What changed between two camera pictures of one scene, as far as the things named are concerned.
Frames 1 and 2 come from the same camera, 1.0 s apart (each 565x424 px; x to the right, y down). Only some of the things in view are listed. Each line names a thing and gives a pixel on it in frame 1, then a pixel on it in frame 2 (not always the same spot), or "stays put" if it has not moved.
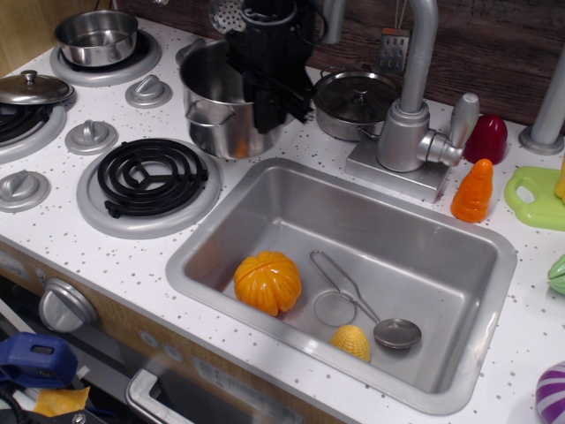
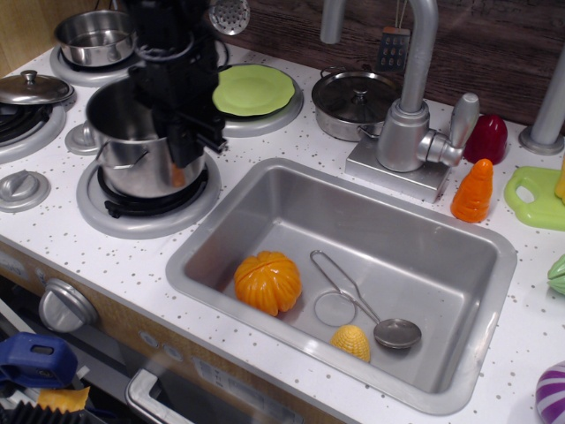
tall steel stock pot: (221, 116) -> (134, 159)
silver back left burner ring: (146, 54) stays put
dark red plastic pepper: (488, 141) stays put
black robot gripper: (274, 60) -> (183, 95)
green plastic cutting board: (531, 194) stays put
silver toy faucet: (406, 158) stays put
